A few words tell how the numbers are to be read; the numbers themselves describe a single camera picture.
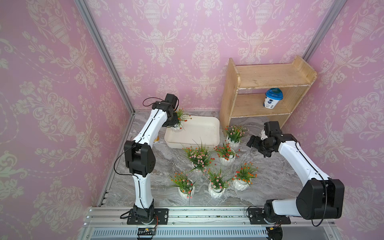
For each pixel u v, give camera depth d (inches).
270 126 27.0
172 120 30.8
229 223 28.7
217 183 28.1
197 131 44.5
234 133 35.2
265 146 28.1
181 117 34.4
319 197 16.5
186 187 29.7
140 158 20.2
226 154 32.5
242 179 28.8
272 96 34.3
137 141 20.3
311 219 16.2
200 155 31.2
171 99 28.5
